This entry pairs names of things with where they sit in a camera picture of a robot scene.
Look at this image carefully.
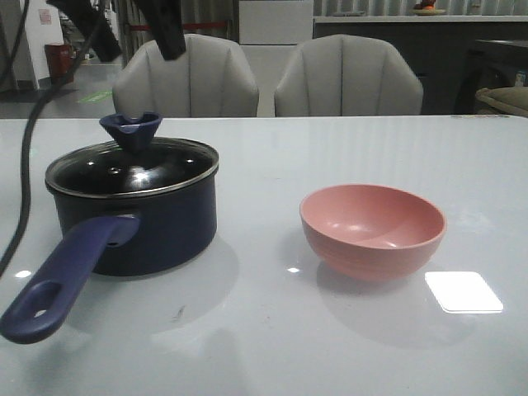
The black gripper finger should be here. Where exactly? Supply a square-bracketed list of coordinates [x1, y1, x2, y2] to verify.
[139, 0, 186, 60]
[46, 0, 121, 63]

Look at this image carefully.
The glass lid blue knob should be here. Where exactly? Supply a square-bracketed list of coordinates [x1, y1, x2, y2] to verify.
[44, 112, 219, 198]

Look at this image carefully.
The pink bowl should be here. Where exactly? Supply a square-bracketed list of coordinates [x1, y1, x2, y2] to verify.
[299, 184, 446, 281]

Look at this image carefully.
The red cabinet box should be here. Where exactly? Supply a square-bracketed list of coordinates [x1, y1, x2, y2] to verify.
[45, 43, 73, 85]

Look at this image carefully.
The grey striped curtain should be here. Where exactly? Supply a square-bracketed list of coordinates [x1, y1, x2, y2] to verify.
[111, 0, 239, 67]

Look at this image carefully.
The left grey chair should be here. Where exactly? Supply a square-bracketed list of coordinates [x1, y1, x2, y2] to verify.
[112, 34, 259, 118]

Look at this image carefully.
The grey chair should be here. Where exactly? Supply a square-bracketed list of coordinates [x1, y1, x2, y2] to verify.
[274, 34, 423, 117]
[112, 34, 259, 118]

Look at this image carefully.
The white cabinet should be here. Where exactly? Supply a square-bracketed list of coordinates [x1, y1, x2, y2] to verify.
[238, 1, 314, 117]

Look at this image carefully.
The dark blue saucepan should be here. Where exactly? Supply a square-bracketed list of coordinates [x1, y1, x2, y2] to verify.
[0, 137, 219, 345]

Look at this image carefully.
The right grey chair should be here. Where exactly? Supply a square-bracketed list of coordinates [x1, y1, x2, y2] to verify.
[274, 34, 423, 117]

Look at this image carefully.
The fruit plate on counter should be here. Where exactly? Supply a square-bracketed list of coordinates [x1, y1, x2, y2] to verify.
[412, 0, 446, 16]

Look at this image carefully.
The dark counter unit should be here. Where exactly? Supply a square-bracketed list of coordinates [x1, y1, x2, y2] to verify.
[313, 15, 527, 115]

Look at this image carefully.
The beige cushion seat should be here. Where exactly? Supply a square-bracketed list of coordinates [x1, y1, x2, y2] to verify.
[475, 87, 527, 117]

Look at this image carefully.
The black cable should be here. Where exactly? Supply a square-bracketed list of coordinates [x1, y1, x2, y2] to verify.
[0, 0, 109, 277]

